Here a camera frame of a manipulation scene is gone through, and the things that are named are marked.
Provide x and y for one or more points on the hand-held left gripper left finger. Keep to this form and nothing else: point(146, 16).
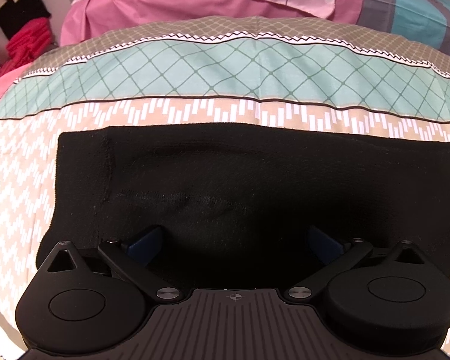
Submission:
point(147, 244)

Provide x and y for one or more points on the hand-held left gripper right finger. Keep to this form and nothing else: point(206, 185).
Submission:
point(321, 244)

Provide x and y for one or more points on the black pants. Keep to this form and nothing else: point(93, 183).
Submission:
point(266, 180)

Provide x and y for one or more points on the patterned teal beige quilt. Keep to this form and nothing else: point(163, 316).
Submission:
point(225, 75)

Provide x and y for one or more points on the pink bed sheet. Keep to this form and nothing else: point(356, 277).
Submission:
point(3, 86)

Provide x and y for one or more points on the pile of red clothes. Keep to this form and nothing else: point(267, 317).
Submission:
point(26, 45)

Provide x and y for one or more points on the teal grey striped pillow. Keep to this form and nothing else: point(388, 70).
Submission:
point(408, 15)

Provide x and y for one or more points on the pink pillow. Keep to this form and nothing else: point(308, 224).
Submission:
point(195, 0)

